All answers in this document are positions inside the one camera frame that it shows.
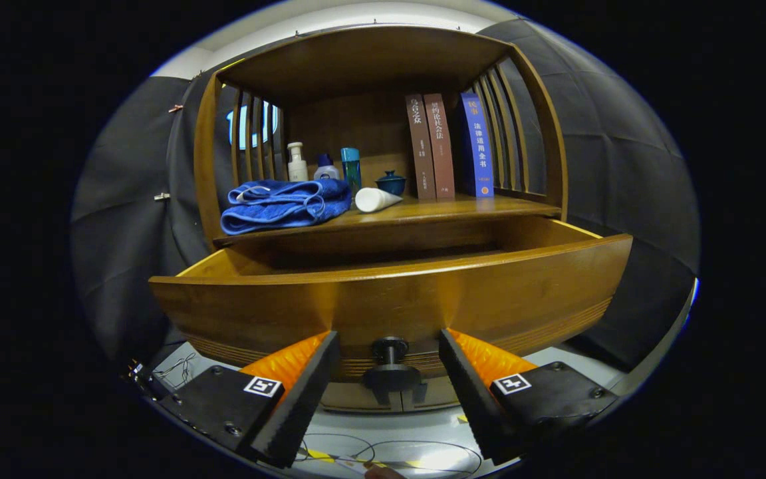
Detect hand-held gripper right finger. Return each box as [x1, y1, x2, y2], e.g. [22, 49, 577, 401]
[439, 328, 620, 466]

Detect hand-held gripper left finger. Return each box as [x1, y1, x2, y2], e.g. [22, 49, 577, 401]
[157, 331, 341, 470]

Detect wooden drawer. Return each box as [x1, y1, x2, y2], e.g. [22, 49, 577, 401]
[149, 216, 633, 393]

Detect white and green tube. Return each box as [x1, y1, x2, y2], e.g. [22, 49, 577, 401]
[354, 188, 404, 214]

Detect wooden cabinet door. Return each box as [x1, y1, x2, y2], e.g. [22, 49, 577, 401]
[320, 383, 390, 413]
[396, 379, 460, 410]

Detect wooden countertop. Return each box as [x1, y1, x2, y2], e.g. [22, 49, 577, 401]
[213, 193, 562, 247]

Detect wooden cabinet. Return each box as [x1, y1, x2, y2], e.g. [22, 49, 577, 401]
[193, 25, 569, 413]

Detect blue folded towel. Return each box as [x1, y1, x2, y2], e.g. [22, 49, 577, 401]
[221, 178, 352, 236]

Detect dark teal lidded teacup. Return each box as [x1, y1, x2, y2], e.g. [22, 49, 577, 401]
[376, 170, 407, 196]

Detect white and blue lotion bottle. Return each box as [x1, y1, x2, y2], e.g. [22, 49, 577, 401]
[313, 154, 340, 182]

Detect white pump bottle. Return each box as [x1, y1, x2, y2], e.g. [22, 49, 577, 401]
[287, 142, 309, 182]

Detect teal tumbler bottle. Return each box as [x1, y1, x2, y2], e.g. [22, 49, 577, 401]
[341, 148, 362, 195]

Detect blue book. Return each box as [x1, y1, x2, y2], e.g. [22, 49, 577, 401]
[459, 92, 495, 198]

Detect reddish brown book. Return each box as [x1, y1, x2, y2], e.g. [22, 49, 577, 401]
[423, 93, 455, 200]

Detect dark brown book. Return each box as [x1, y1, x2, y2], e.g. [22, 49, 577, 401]
[405, 94, 437, 202]

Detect black backdrop cloth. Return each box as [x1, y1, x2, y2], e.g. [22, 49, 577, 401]
[70, 19, 700, 373]

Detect thin black looped cable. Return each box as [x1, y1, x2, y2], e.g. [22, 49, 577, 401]
[297, 432, 483, 478]

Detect thin floor cables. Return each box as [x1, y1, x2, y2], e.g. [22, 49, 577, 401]
[156, 353, 197, 390]

